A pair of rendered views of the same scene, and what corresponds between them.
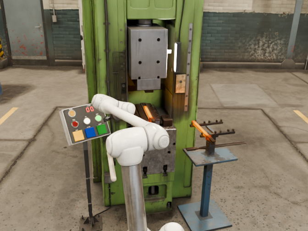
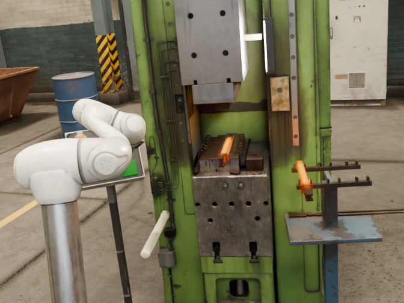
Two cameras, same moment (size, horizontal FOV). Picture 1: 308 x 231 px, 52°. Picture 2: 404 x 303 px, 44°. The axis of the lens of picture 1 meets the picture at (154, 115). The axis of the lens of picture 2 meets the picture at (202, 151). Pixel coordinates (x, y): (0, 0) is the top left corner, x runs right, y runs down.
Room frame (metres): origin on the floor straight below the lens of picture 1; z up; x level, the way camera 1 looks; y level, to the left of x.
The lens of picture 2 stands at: (0.33, -0.79, 1.77)
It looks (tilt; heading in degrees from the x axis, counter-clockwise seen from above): 17 degrees down; 23
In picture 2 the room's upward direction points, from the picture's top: 5 degrees counter-clockwise
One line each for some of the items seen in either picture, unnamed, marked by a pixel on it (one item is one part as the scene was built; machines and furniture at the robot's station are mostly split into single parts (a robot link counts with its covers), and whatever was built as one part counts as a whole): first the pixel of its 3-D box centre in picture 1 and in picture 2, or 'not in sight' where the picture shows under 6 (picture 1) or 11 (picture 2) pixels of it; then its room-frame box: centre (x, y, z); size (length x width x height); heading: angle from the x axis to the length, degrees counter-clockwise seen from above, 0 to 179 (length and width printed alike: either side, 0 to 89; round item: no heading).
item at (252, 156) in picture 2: (166, 120); (255, 160); (2.63, -0.12, 0.95); 0.12 x 0.08 x 0.06; 12
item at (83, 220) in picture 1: (90, 220); not in sight; (2.34, 0.58, 0.05); 0.22 x 0.22 x 0.09; 12
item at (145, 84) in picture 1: (144, 77); (218, 85); (2.74, 0.09, 1.32); 0.42 x 0.20 x 0.10; 12
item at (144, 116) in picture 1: (144, 114); (223, 151); (2.74, 0.09, 0.96); 0.42 x 0.20 x 0.09; 12
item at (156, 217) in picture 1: (148, 213); not in sight; (2.49, 0.04, 0.01); 0.58 x 0.39 x 0.01; 102
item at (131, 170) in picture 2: (101, 129); (128, 168); (2.29, 0.42, 1.01); 0.07 x 0.05 x 0.07; 127
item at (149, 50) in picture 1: (149, 49); (222, 36); (2.75, 0.05, 1.56); 0.42 x 0.39 x 0.40; 12
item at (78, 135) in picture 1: (78, 135); not in sight; (2.17, 0.58, 1.01); 0.07 x 0.05 x 0.07; 127
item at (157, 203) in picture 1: (149, 178); (242, 267); (2.76, 0.04, 0.23); 0.55 x 0.37 x 0.47; 12
